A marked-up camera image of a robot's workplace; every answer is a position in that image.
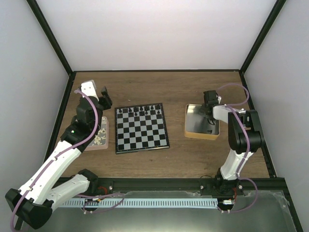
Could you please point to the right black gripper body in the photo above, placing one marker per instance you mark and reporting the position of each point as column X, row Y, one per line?
column 203, row 111

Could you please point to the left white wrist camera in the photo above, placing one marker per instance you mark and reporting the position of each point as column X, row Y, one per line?
column 89, row 88

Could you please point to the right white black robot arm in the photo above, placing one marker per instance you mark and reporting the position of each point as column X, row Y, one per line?
column 245, row 137

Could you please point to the light blue slotted cable duct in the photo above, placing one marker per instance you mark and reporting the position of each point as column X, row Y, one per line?
column 143, row 203

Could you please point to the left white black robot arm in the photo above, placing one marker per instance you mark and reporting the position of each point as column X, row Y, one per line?
column 38, row 198

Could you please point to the black aluminium mounting rail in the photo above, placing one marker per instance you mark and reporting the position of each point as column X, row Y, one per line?
column 205, row 186

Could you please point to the pink tray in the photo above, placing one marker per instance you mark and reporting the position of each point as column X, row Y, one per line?
column 91, row 146

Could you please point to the yellow metal tin box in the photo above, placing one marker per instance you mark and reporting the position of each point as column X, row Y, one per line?
column 195, row 125

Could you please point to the black grey chessboard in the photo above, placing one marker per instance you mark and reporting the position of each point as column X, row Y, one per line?
column 136, row 132

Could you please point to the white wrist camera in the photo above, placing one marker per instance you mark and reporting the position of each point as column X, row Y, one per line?
column 89, row 88
column 219, row 98

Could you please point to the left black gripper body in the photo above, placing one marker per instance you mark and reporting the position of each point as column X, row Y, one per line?
column 107, row 102

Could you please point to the pile of white chess pieces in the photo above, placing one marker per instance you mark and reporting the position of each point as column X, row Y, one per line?
column 101, row 137

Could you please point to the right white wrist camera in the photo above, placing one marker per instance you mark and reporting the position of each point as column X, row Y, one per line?
column 219, row 98

